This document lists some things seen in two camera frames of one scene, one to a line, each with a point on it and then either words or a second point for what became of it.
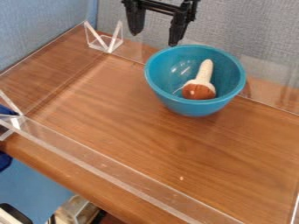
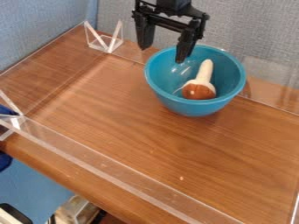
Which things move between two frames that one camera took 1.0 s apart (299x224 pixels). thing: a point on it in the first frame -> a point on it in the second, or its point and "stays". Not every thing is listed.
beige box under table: (77, 212) stays
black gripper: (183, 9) -> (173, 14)
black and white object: (12, 216) stays
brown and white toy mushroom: (199, 88) stays
